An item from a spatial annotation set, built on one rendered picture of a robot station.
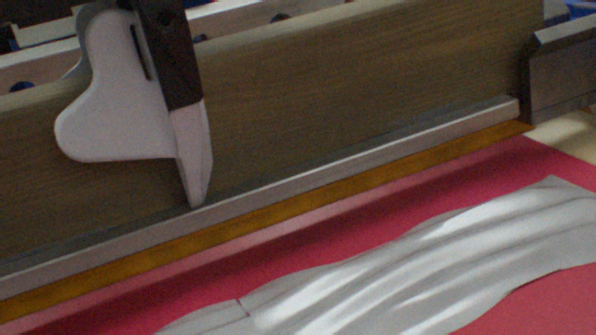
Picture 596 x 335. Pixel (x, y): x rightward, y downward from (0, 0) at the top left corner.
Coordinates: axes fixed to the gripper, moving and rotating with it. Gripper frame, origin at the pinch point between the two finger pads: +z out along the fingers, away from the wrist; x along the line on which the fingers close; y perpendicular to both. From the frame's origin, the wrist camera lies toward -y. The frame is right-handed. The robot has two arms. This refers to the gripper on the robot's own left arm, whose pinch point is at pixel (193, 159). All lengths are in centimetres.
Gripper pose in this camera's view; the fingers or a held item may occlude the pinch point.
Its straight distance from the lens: 31.8
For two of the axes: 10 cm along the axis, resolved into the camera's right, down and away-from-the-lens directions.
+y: -9.0, 3.2, -2.8
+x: 3.8, 3.1, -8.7
